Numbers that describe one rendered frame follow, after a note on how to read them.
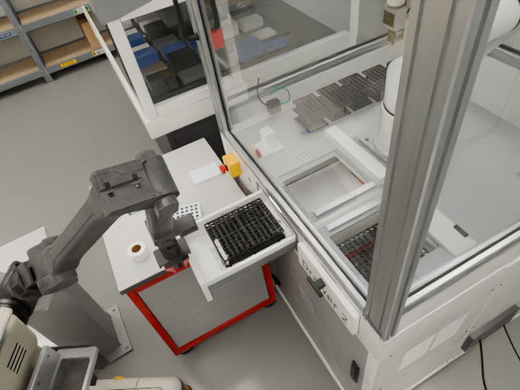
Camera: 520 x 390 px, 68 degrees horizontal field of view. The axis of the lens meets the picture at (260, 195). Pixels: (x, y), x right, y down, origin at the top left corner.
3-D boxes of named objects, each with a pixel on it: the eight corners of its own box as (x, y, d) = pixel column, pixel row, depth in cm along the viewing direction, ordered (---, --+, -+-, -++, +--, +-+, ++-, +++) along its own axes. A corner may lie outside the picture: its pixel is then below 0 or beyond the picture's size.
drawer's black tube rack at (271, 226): (227, 271, 127) (224, 261, 122) (207, 235, 138) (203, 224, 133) (285, 241, 132) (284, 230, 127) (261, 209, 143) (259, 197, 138)
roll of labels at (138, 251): (144, 244, 149) (140, 237, 146) (152, 254, 145) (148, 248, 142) (128, 254, 147) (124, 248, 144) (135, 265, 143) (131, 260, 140)
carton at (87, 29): (92, 49, 422) (80, 24, 401) (86, 40, 442) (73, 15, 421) (127, 36, 432) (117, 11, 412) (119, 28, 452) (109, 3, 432)
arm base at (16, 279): (11, 261, 93) (-12, 308, 85) (24, 248, 89) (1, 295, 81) (46, 275, 98) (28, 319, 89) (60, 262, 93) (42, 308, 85)
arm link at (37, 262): (14, 269, 86) (22, 292, 85) (33, 251, 81) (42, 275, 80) (54, 260, 94) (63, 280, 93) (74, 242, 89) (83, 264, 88)
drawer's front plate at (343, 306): (353, 336, 109) (354, 319, 101) (299, 261, 128) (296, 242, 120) (357, 333, 109) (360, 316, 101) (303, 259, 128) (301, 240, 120)
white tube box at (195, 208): (172, 230, 151) (169, 225, 149) (171, 215, 157) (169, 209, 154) (203, 223, 152) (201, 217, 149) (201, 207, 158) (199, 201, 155)
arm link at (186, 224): (145, 217, 102) (159, 245, 100) (186, 198, 105) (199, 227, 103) (152, 225, 113) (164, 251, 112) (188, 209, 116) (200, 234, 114)
